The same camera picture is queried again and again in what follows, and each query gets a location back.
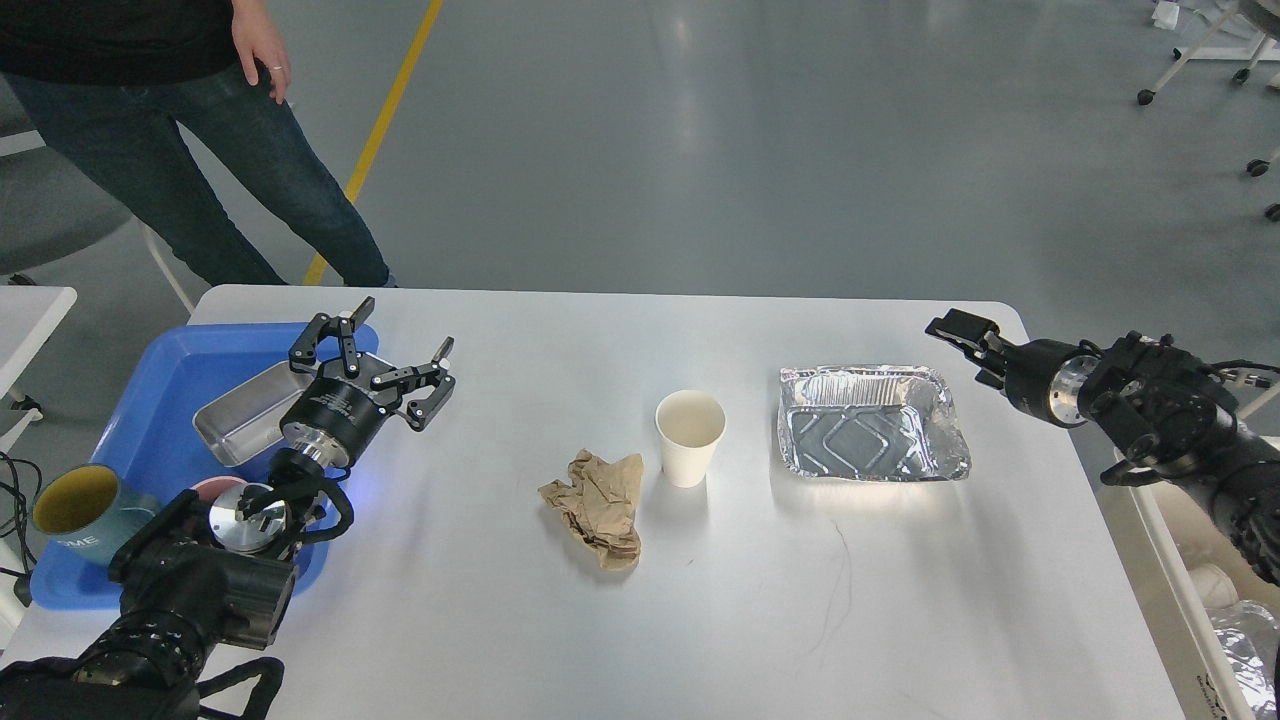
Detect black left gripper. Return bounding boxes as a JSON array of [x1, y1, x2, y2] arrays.
[[280, 296, 456, 469]]

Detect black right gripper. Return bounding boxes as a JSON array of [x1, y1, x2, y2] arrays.
[[925, 309, 1091, 428]]

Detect square steel tray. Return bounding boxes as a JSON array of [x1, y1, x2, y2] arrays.
[[192, 361, 315, 468]]

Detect aluminium foil tray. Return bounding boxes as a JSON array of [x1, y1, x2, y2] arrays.
[[776, 364, 973, 483]]

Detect pink mug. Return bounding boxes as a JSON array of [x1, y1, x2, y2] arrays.
[[191, 475, 247, 505]]

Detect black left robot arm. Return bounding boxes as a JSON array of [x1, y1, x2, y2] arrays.
[[3, 299, 456, 719]]

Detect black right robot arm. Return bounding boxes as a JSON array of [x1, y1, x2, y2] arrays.
[[925, 307, 1279, 584]]

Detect person's left hand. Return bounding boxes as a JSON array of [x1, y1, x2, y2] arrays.
[[230, 1, 292, 105]]

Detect blue plastic tray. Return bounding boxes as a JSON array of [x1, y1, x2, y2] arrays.
[[31, 322, 307, 611]]

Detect crumpled brown paper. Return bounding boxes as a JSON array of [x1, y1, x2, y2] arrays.
[[538, 448, 645, 571]]

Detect white bin right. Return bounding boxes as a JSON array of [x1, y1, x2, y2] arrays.
[[1096, 483, 1277, 719]]

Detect teal mug yellow inside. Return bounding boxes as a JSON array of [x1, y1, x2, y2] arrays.
[[32, 464, 160, 568]]

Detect white paper cup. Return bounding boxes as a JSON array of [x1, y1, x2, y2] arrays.
[[655, 389, 727, 488]]

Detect white side table left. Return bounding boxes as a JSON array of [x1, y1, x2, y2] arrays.
[[1, 286, 78, 398]]

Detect white cup in bin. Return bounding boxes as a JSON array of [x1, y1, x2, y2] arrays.
[[1188, 562, 1242, 610]]

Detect grey office chair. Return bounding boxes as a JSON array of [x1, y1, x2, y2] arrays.
[[1, 83, 195, 313]]

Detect standing person dark clothes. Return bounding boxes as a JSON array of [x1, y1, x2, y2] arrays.
[[1, 1, 396, 288]]

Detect crumpled foil in bin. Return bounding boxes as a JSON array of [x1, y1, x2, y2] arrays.
[[1207, 600, 1279, 719]]

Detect white wheeled rack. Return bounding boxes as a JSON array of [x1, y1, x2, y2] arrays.
[[1137, 0, 1280, 222]]

